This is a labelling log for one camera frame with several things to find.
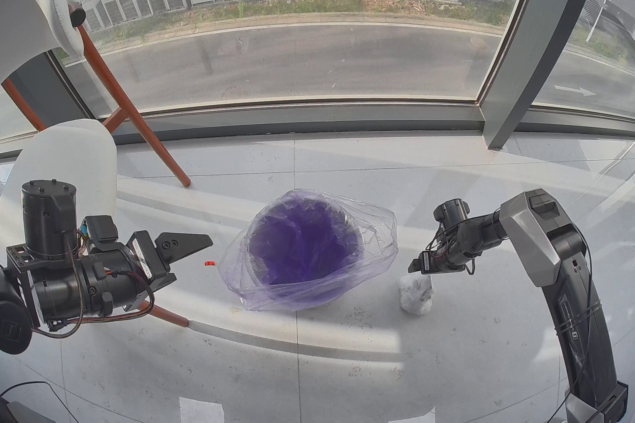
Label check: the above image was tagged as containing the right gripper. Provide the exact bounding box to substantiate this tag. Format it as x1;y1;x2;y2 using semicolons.
421;249;469;275

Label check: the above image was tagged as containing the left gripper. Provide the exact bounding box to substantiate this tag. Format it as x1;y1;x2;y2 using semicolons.
32;233;214;325

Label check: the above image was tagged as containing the purple plastic bag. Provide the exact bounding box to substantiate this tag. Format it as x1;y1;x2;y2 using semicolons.
220;188;399;313

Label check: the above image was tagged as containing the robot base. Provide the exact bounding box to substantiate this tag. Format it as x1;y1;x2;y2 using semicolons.
0;400;48;423

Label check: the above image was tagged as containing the grey trash bin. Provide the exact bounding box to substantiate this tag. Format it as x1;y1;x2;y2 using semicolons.
247;195;365;310

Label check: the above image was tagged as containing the crumpled white paper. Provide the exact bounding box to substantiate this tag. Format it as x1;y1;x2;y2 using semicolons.
399;275;436;316

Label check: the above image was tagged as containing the white chair with wooden legs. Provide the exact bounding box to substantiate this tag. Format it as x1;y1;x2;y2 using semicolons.
0;0;191;327

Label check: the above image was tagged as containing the window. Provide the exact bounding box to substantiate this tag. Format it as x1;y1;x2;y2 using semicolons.
0;0;635;151

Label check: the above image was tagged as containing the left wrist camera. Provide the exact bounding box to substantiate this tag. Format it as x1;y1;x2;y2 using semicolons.
79;215;120;258

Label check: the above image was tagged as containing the black cable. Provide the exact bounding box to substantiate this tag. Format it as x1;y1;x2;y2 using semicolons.
32;233;155;338
0;380;70;423

